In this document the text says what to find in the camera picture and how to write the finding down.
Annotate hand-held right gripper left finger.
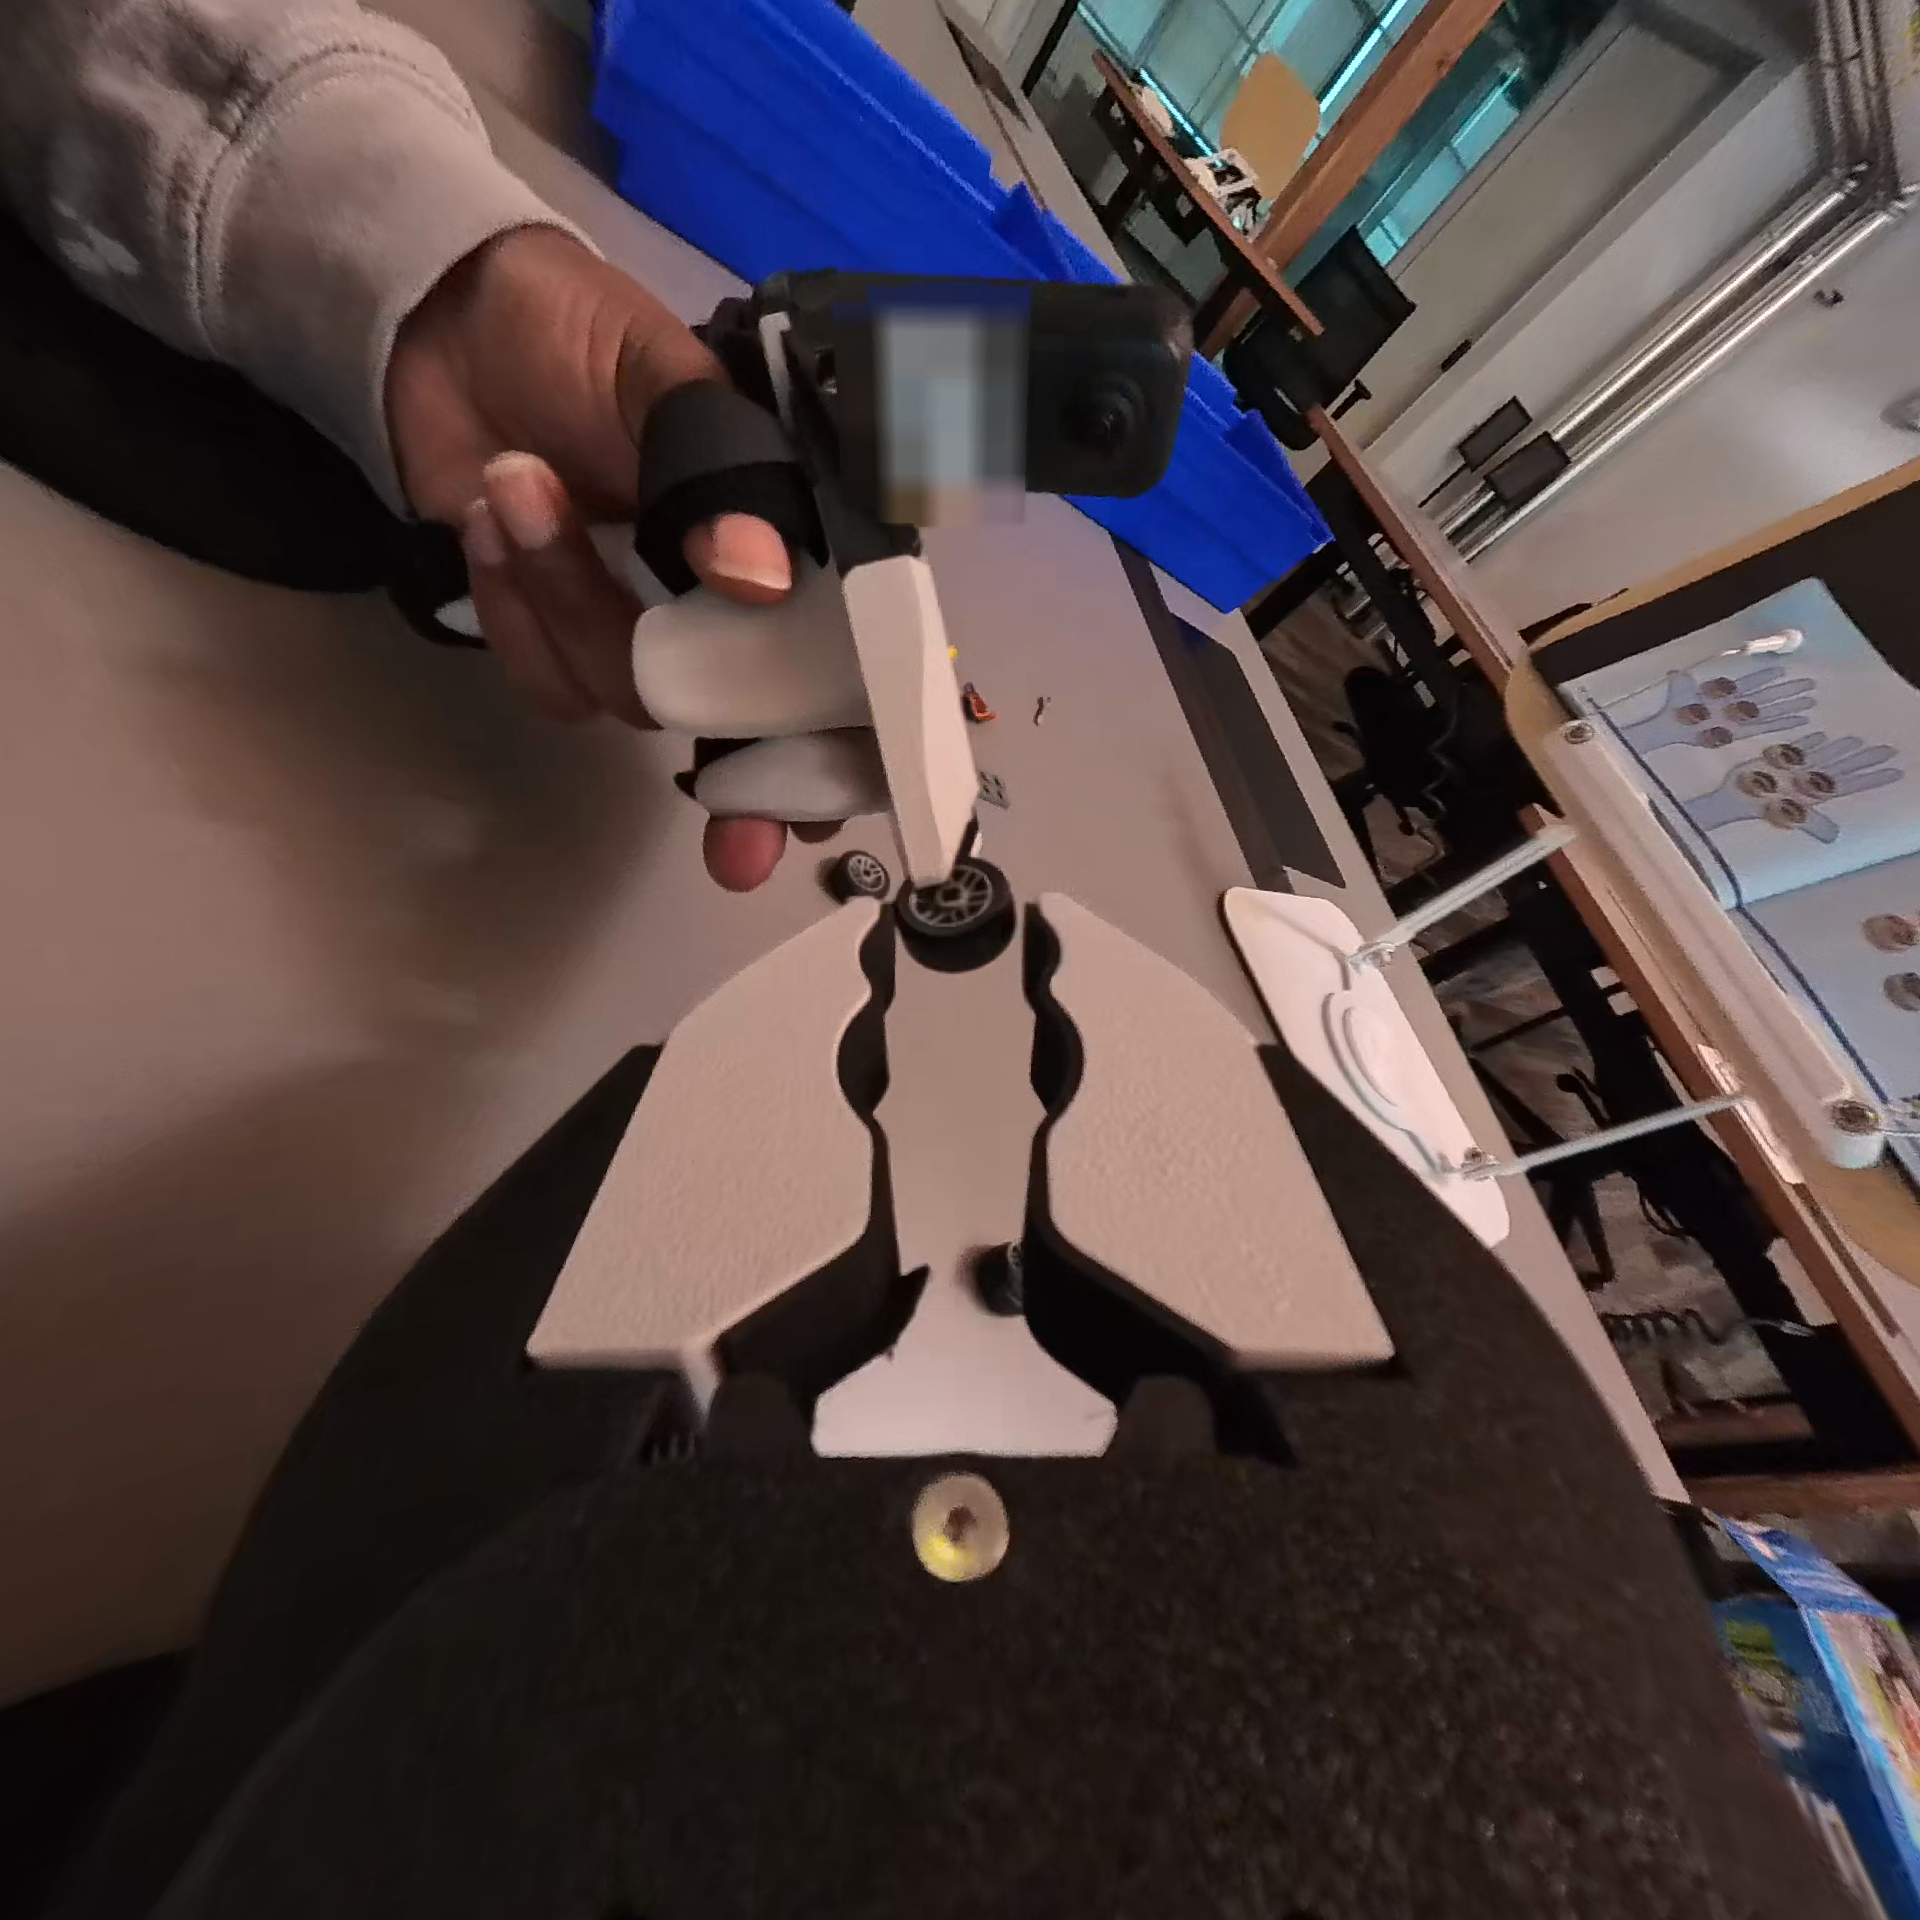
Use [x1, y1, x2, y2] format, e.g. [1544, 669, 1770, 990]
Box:
[533, 895, 916, 1383]

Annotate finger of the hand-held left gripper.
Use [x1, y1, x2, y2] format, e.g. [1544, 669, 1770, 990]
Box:
[841, 551, 985, 878]

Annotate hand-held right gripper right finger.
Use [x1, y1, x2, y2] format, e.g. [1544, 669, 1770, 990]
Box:
[1014, 895, 1396, 1383]

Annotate lego instruction booklet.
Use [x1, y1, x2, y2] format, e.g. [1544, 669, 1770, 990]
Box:
[1561, 581, 1920, 1100]

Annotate small dark lego pieces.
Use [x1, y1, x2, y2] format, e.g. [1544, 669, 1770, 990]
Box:
[937, 630, 1055, 819]

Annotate blue lego box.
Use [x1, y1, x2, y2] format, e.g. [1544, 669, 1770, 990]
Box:
[1712, 1516, 1920, 1867]

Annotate person's left hand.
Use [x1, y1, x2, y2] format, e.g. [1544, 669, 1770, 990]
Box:
[390, 227, 810, 893]

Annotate wooden office desk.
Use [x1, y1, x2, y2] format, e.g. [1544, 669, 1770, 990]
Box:
[1087, 45, 1336, 357]

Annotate black office chair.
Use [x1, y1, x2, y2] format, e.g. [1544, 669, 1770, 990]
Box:
[1232, 236, 1421, 453]

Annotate large window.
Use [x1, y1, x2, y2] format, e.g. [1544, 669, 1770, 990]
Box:
[1074, 0, 1448, 188]

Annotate wooden column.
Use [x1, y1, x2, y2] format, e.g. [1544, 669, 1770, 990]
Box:
[1239, 0, 1508, 278]

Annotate book stand with black board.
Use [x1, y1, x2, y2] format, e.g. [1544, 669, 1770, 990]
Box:
[1502, 465, 1920, 1449]

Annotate black honeycomb wrist rest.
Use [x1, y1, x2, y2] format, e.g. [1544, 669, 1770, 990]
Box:
[0, 227, 428, 591]

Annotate white base plate with lever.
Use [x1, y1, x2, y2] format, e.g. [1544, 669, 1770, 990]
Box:
[1222, 879, 1518, 1247]

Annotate silver wall pipes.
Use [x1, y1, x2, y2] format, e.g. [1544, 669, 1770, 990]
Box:
[1440, 151, 1920, 563]

